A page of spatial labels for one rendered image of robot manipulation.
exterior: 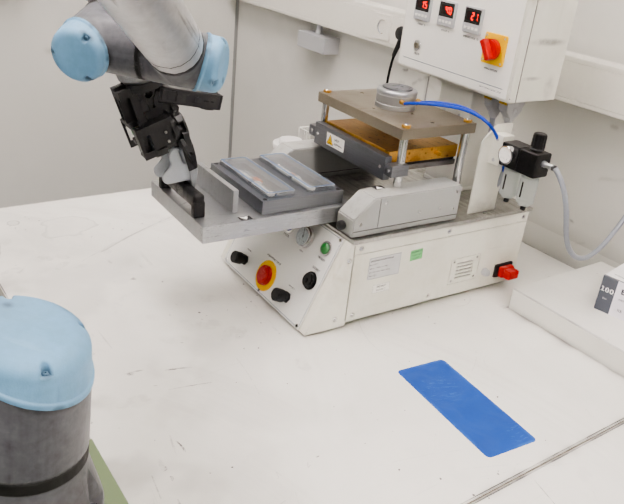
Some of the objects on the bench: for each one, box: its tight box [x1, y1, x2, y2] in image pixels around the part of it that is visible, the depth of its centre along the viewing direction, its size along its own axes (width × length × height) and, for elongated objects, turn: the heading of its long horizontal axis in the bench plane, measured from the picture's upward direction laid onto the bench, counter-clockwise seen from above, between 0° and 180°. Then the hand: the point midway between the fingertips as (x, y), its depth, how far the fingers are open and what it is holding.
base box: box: [221, 212, 529, 336], centre depth 149 cm, size 54×38×17 cm
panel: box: [224, 224, 345, 331], centre depth 137 cm, size 2×30×19 cm, turn 21°
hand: (193, 180), depth 121 cm, fingers closed, pressing on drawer
